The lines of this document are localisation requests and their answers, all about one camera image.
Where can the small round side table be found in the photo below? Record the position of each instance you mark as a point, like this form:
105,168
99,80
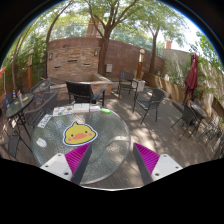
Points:
17,107

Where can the white computer mouse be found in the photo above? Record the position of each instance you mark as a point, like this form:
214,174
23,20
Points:
41,142

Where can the black chair far back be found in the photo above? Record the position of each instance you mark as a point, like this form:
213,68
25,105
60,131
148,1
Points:
127,83

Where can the white planter box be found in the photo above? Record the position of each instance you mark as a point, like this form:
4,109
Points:
140,84

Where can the green marker pen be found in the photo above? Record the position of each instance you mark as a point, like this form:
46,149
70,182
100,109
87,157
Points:
104,110

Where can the black chair left of table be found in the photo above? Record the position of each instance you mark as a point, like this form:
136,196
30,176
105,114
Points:
48,103

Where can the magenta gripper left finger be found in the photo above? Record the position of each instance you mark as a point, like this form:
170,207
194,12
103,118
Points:
70,166

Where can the folded maroon patio umbrella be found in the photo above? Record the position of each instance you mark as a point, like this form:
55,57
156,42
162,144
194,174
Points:
191,80

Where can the tree trunk centre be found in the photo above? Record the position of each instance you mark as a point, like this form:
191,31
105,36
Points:
102,54

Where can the yellow duck mouse pad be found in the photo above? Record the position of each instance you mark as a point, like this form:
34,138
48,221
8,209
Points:
78,134

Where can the round glass patio table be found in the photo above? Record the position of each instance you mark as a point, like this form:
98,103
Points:
109,149

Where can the dark chair at right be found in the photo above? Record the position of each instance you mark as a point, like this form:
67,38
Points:
188,118

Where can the colourful printed card sheet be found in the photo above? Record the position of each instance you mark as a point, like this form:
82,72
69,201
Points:
65,110

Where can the black armchair centre right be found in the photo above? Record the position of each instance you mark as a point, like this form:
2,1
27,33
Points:
149,99

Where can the white box stack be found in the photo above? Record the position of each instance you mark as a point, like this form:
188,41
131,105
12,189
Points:
81,107

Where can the black chair behind table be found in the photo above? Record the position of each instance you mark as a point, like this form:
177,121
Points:
82,93

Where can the white label paper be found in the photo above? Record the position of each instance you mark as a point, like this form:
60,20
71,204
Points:
44,121

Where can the dark table at right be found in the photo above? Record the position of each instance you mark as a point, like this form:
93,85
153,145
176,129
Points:
199,112

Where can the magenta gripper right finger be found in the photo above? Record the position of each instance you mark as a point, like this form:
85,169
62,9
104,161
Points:
153,166

